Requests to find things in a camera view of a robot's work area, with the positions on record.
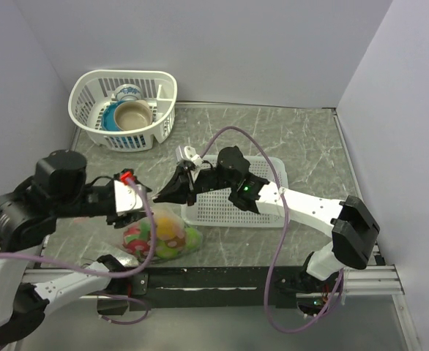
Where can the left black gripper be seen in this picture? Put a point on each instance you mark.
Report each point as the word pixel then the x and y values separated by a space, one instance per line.
pixel 122 219

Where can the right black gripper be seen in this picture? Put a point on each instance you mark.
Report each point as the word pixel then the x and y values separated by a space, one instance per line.
pixel 180 191

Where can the red fake dragon fruit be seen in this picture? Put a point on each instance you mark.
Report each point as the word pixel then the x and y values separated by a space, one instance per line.
pixel 137 241

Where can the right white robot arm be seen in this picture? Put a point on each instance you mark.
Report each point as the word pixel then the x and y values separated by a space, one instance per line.
pixel 349 224

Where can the blue white porcelain bowl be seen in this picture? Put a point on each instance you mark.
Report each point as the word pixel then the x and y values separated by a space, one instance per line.
pixel 127 92

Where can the orange fake fruit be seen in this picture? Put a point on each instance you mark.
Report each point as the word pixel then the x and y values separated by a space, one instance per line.
pixel 166 228

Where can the blue plate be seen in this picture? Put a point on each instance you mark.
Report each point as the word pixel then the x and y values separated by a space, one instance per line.
pixel 108 120

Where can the white slotted dish basket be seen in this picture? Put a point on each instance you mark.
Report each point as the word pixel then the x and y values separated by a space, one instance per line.
pixel 93 92

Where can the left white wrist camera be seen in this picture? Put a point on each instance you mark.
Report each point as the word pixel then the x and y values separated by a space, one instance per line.
pixel 127 200

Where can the green fake apple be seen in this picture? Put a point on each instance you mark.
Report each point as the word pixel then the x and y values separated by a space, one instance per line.
pixel 193 239

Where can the beige bowl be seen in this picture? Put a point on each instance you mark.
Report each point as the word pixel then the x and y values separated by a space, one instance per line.
pixel 133 115

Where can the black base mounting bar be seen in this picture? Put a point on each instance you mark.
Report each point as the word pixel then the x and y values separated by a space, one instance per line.
pixel 193 287

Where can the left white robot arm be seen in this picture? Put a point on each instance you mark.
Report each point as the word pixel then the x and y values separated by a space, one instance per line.
pixel 58 189

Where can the clear zip top bag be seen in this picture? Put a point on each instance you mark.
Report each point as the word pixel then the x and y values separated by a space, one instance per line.
pixel 164 250

